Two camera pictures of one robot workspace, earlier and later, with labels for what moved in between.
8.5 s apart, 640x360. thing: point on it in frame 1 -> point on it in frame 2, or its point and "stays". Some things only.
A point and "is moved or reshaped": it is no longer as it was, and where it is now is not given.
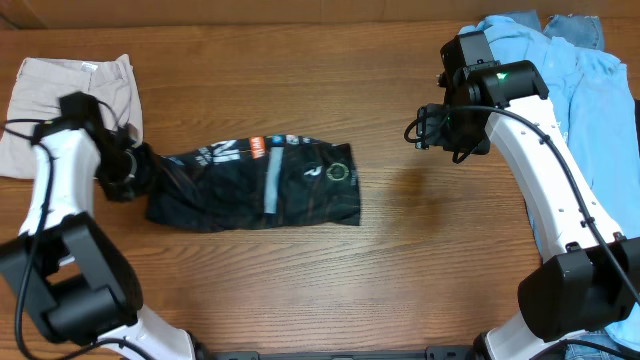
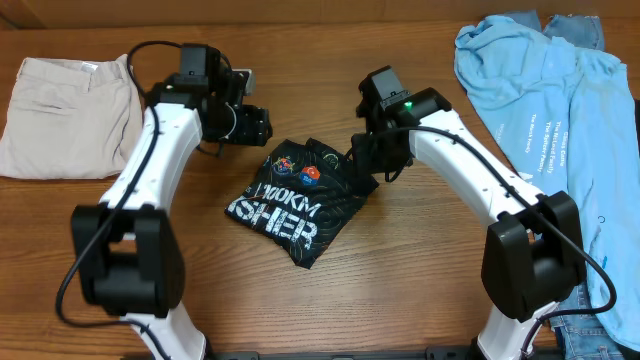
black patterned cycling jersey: (263, 181) is moved or reshaped
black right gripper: (430, 135) -> (366, 166)
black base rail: (432, 353) stays
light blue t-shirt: (589, 92) stays
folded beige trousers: (40, 85) stays
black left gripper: (116, 193) -> (255, 119)
